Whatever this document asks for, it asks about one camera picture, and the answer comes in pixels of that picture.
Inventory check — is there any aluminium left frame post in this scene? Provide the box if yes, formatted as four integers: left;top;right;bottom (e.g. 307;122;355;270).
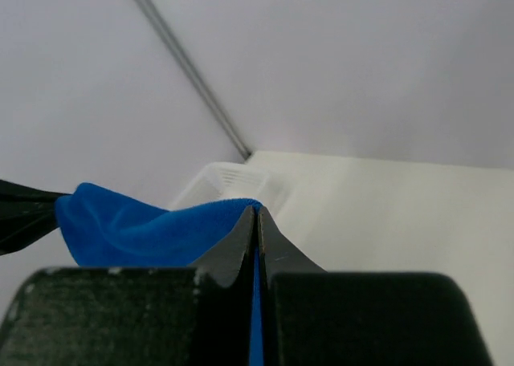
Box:
133;0;253;161

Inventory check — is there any white perforated plastic basket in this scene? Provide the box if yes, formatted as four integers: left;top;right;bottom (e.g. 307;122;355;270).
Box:
167;161;292;218

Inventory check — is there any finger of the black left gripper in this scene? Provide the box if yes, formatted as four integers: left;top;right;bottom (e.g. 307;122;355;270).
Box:
1;180;67;209
1;210;58;255

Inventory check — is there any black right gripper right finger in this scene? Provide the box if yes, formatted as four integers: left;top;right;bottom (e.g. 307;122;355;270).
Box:
256;209;492;365

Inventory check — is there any blue towel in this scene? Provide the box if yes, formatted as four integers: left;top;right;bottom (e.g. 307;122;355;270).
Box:
54;181;266;366

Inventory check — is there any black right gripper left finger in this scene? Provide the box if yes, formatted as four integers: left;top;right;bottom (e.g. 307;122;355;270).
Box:
1;207;255;365

